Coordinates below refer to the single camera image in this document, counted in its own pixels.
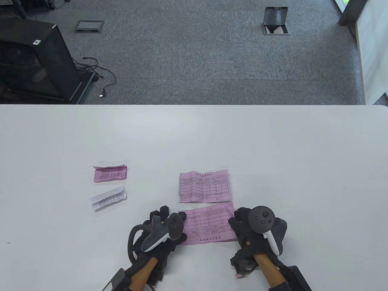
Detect person's right hand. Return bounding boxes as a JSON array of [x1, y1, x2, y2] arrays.
[[228, 207, 284, 267]]

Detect person's left hand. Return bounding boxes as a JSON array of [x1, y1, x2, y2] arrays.
[[132, 206, 187, 275]]

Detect pink paper invoice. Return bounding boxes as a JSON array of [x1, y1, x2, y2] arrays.
[[179, 170, 230, 203], [92, 165, 128, 183], [178, 202, 238, 245]]

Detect white paper invoice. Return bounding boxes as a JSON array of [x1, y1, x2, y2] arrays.
[[91, 186, 127, 212]]

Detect person's left forearm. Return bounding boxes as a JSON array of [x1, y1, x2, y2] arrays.
[[129, 257, 159, 291]]

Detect person's right forearm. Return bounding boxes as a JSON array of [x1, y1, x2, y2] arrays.
[[253, 253, 289, 291]]

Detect black wrist box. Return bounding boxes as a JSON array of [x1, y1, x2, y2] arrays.
[[285, 266, 313, 291]]

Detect black labelled power pack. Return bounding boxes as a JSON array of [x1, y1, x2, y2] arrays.
[[102, 268, 127, 291]]

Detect black cabinet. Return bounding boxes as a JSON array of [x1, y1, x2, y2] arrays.
[[0, 18, 95, 104]]

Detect closed grey floor box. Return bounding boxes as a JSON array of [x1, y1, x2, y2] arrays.
[[75, 20, 106, 33]]

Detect open grey floor box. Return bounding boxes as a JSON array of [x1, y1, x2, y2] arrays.
[[261, 6, 291, 36]]

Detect white partition panel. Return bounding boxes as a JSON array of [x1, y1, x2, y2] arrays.
[[354, 0, 388, 105]]

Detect dark grey pillar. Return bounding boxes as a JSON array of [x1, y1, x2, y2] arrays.
[[338, 0, 368, 26]]

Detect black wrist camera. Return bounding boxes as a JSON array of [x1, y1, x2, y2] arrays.
[[230, 249, 258, 278], [150, 262, 168, 285]]

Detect black floor cable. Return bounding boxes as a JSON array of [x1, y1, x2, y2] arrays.
[[73, 56, 117, 98]]

